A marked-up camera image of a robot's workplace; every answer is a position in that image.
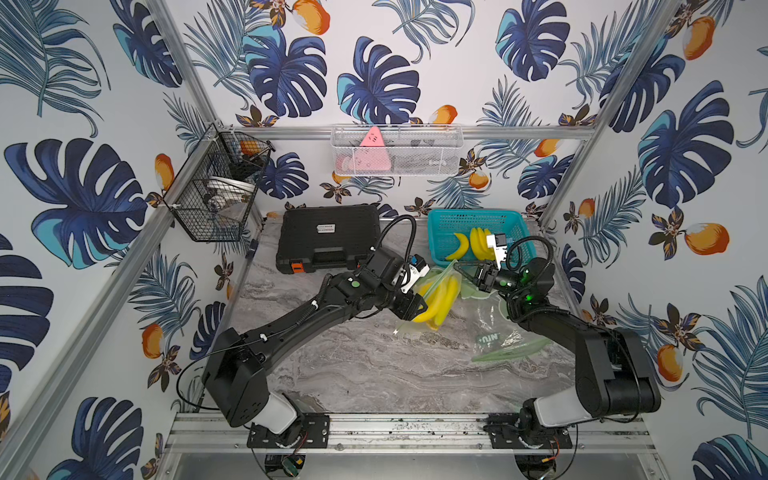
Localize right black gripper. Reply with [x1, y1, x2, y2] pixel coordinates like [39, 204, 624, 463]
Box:
[455, 259, 527, 302]

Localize yellow bananas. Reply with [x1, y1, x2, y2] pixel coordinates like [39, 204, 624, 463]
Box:
[413, 273, 461, 331]

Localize yellow single banana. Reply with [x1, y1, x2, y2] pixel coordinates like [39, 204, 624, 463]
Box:
[445, 233, 470, 262]

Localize yellow banana from bag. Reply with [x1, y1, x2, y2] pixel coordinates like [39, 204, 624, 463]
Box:
[469, 228, 494, 261]

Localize zip-top bag with bananas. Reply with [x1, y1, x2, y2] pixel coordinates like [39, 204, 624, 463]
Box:
[393, 263, 477, 337]

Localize zip-top bag green print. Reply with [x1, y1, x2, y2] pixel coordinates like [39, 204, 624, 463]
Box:
[460, 282, 551, 363]

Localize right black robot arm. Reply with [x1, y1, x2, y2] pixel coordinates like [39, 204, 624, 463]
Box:
[454, 257, 662, 431]

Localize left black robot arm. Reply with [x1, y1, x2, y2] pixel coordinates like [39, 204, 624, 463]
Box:
[201, 247, 430, 435]

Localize teal plastic basket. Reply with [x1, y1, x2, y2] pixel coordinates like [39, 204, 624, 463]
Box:
[426, 208, 539, 269]

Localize black plastic tool case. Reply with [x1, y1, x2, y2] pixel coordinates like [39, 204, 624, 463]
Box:
[275, 205, 380, 274]

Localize pink triangle card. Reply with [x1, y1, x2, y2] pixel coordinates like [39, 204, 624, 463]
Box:
[351, 126, 392, 174]

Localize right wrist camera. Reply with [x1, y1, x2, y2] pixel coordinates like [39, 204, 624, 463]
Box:
[486, 233, 508, 268]

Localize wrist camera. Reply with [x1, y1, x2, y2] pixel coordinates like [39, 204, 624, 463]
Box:
[486, 233, 508, 268]
[400, 254, 430, 293]

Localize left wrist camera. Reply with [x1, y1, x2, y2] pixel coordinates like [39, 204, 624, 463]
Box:
[400, 254, 430, 293]

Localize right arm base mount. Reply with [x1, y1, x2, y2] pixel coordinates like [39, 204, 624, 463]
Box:
[483, 412, 573, 450]

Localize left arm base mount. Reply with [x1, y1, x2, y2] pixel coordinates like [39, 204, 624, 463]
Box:
[247, 413, 331, 450]

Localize clear mesh wall tray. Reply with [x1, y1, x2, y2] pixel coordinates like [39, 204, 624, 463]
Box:
[330, 125, 464, 177]

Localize black wire basket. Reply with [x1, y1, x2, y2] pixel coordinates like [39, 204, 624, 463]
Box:
[162, 124, 275, 243]

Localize aluminium front rail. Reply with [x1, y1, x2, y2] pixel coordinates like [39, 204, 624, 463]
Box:
[165, 413, 656, 455]

